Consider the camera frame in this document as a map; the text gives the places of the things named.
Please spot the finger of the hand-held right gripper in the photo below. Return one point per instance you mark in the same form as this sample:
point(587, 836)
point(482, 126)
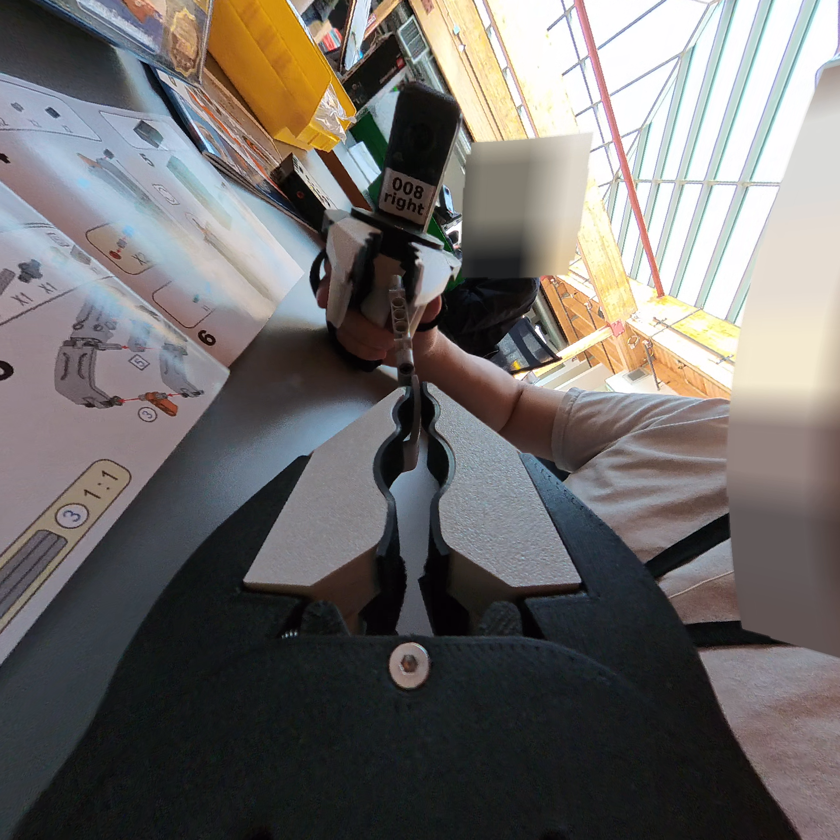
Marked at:
point(341, 262)
point(433, 275)

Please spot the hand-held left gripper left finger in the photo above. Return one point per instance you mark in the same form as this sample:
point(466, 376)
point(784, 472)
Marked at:
point(321, 518)

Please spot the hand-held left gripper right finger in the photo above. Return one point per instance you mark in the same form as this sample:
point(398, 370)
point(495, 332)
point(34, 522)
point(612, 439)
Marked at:
point(499, 518)

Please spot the grey curved building piece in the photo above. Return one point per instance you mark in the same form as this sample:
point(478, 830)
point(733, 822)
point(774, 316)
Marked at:
point(405, 341)

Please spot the person's right forearm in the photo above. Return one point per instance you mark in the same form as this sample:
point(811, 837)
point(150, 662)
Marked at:
point(479, 387)

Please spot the person's right hand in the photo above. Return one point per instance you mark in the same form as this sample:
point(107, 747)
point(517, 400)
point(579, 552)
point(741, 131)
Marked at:
point(367, 344)

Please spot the small black device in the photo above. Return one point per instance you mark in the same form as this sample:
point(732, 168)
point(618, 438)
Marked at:
point(302, 180)

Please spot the clear plastic bag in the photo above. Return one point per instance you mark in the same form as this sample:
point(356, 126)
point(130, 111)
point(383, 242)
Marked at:
point(331, 118)

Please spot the person's beige shirt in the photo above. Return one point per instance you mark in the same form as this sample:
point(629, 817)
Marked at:
point(656, 472)

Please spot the yellow plastic bin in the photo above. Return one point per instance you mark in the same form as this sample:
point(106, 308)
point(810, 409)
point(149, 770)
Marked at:
point(275, 65)

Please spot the red ceiling pipe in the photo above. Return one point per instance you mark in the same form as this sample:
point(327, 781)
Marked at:
point(617, 151)

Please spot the building instruction booklet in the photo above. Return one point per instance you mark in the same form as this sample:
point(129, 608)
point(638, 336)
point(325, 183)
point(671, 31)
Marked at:
point(98, 262)

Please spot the blue robot kit box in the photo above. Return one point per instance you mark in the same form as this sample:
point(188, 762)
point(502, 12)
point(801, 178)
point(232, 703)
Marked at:
point(164, 33)

